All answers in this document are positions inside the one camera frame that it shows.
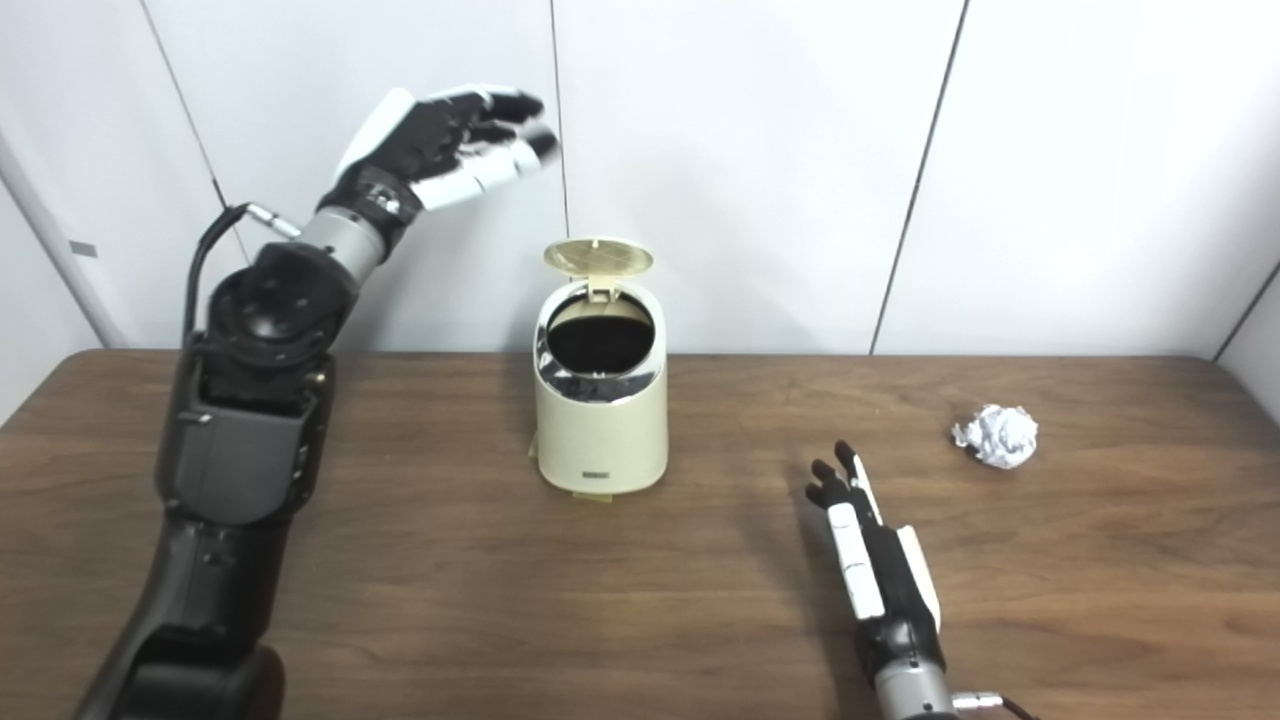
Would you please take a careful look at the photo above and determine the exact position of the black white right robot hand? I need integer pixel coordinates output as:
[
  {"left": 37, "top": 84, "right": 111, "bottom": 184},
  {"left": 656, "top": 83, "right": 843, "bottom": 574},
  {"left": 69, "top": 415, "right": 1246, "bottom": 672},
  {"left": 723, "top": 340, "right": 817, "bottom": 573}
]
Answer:
[{"left": 805, "top": 440, "right": 946, "bottom": 686}]

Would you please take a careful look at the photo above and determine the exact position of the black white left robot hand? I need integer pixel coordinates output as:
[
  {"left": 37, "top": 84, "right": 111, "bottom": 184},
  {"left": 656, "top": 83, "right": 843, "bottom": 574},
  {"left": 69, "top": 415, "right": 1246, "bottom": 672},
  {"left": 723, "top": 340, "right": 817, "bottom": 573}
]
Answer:
[{"left": 318, "top": 87, "right": 561, "bottom": 251}]

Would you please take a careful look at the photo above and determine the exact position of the white paper ball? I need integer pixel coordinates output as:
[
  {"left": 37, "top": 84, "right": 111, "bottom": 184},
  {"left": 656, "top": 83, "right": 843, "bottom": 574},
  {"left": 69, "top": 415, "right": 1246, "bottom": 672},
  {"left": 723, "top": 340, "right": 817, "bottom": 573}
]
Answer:
[{"left": 951, "top": 404, "right": 1039, "bottom": 470}]

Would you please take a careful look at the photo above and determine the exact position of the cream round bin lid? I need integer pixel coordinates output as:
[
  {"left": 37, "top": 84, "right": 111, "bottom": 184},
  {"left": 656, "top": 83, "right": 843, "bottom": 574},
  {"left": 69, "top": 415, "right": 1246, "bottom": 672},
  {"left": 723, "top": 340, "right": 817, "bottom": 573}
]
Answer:
[{"left": 544, "top": 237, "right": 655, "bottom": 303}]

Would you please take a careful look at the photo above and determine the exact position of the cream-colored bin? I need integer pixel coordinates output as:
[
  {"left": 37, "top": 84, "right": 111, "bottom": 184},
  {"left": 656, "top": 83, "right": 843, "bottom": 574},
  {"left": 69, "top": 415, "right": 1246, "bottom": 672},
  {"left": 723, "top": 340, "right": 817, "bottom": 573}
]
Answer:
[{"left": 533, "top": 280, "right": 669, "bottom": 496}]

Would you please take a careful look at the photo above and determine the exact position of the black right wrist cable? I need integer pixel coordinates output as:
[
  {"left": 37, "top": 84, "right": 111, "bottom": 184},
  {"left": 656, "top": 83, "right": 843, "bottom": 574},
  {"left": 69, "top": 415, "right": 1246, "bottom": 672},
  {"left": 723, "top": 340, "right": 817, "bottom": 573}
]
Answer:
[{"left": 950, "top": 690, "right": 1041, "bottom": 720}]

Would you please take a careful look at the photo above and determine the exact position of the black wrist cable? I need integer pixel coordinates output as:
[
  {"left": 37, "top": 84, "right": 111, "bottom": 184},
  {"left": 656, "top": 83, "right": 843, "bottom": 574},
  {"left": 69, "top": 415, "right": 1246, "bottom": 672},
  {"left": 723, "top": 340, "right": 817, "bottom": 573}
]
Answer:
[
  {"left": 950, "top": 690, "right": 1041, "bottom": 720},
  {"left": 183, "top": 203, "right": 301, "bottom": 346}
]

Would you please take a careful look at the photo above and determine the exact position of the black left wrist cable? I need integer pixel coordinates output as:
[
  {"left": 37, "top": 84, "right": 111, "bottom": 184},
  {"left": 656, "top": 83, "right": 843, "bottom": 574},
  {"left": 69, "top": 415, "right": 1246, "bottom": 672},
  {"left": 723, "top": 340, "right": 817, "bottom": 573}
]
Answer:
[{"left": 183, "top": 203, "right": 301, "bottom": 346}]

